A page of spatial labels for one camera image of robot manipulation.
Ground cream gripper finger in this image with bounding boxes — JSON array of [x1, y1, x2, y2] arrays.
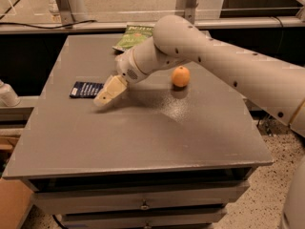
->
[[93, 92, 112, 107]]

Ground dark blue rxbar wrapper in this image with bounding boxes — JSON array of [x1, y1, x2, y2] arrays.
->
[[70, 81, 104, 98]]

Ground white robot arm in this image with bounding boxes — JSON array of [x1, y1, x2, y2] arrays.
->
[[94, 15, 305, 136]]

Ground green jalapeno chip bag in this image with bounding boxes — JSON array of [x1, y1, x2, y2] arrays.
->
[[113, 25, 153, 52]]

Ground orange fruit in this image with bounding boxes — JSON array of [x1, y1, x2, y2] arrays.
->
[[172, 66, 191, 88]]

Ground white pipe left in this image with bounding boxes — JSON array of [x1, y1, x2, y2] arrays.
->
[[0, 80, 20, 107]]

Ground cardboard box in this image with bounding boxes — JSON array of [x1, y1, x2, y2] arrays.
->
[[0, 178, 32, 229]]

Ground lower grey drawer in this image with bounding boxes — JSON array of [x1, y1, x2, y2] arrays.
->
[[62, 207, 227, 229]]

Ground grey drawer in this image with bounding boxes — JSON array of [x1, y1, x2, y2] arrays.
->
[[31, 181, 250, 214], [62, 207, 227, 229]]

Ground upper grey drawer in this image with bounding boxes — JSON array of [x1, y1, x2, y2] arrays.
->
[[31, 181, 250, 214]]

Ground black cable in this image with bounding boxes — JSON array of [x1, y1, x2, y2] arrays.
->
[[0, 19, 97, 30]]

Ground metal bracket left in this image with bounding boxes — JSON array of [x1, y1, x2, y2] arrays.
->
[[55, 0, 74, 27]]

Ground metal bracket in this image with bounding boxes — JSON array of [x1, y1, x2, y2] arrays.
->
[[55, 0, 74, 27], [184, 0, 197, 24]]

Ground metal bracket right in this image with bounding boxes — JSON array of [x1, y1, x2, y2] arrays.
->
[[184, 0, 197, 24]]

